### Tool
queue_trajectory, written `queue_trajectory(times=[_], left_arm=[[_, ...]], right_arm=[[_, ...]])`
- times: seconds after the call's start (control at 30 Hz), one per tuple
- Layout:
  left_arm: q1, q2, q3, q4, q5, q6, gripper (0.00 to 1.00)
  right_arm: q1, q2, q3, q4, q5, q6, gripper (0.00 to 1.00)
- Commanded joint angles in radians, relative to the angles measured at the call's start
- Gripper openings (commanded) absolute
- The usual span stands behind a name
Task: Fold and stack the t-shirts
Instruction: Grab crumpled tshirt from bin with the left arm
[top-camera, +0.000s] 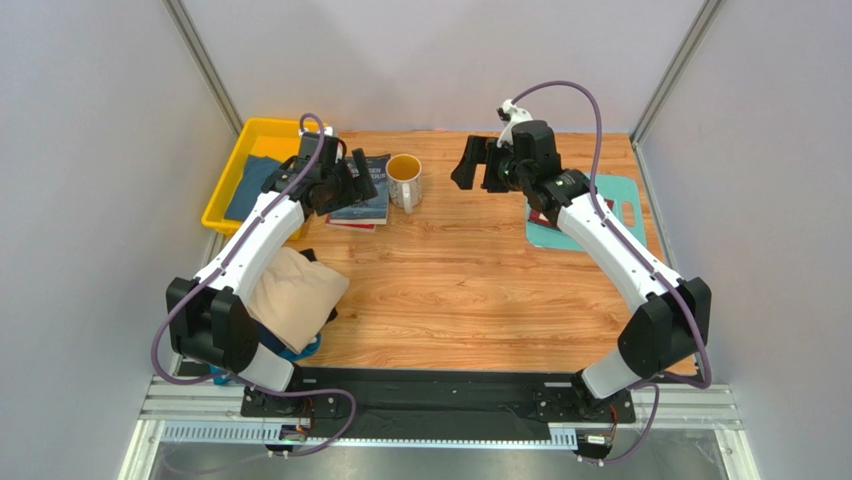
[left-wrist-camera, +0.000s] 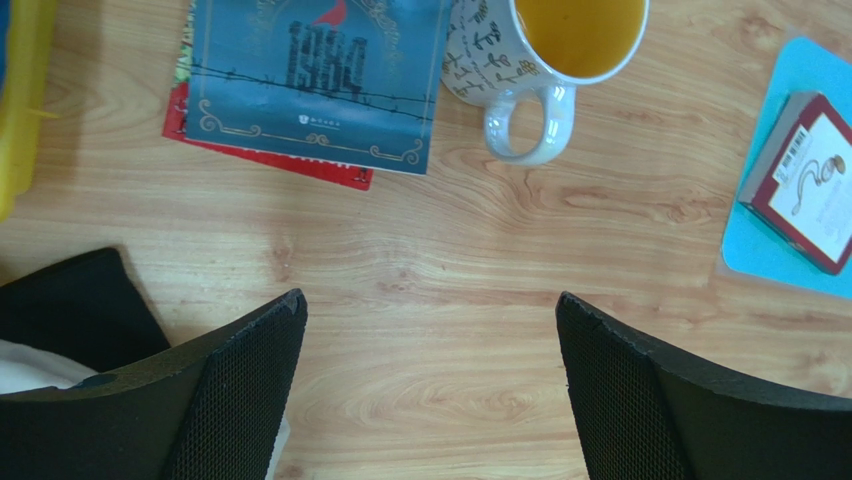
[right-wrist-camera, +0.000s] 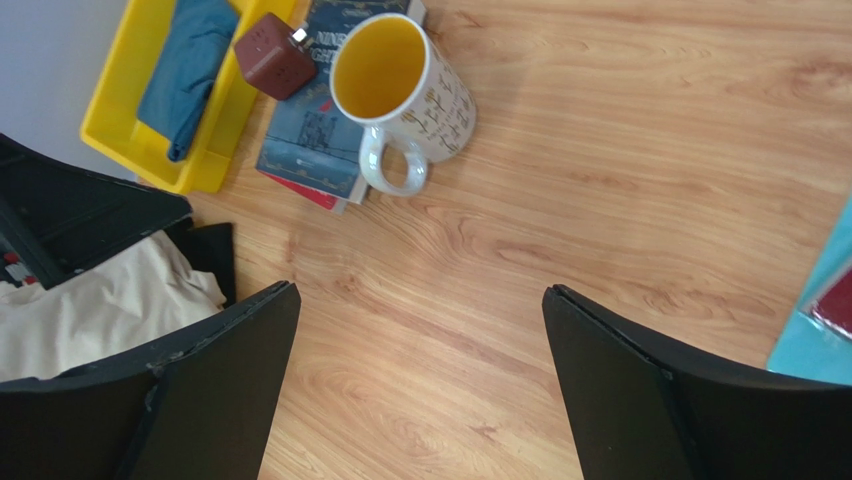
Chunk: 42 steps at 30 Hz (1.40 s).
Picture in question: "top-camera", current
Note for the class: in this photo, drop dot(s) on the aluminium frame rail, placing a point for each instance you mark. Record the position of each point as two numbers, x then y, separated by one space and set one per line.
196 431

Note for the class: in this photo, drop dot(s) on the blue paperback book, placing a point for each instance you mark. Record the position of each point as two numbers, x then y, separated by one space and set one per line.
369 214

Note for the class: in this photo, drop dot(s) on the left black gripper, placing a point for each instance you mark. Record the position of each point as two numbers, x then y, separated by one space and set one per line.
362 186

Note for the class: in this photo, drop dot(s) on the yellow plastic bin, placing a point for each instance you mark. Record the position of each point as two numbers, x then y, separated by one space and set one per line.
260 137

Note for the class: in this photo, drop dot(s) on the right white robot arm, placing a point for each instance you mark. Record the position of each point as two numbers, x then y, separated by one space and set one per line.
669 314

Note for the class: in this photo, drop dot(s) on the teal cutting board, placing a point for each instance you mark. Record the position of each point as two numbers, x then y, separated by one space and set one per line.
622 190

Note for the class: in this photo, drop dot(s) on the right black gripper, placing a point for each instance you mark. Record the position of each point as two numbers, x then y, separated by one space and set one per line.
490 166

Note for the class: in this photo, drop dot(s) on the beige t-shirt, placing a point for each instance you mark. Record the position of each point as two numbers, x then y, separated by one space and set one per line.
294 299

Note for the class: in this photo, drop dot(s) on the red paperback book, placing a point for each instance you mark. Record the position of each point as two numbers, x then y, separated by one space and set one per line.
537 218

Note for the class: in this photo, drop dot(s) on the white mug yellow inside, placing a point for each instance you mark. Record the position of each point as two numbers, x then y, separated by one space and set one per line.
404 176

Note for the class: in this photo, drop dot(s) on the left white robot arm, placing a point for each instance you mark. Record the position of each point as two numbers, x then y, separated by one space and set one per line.
208 319

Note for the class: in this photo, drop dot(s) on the black mounting base plate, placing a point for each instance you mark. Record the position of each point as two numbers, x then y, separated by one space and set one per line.
398 404

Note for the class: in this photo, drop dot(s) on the blue t-shirt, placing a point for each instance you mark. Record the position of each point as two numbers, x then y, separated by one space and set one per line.
255 173

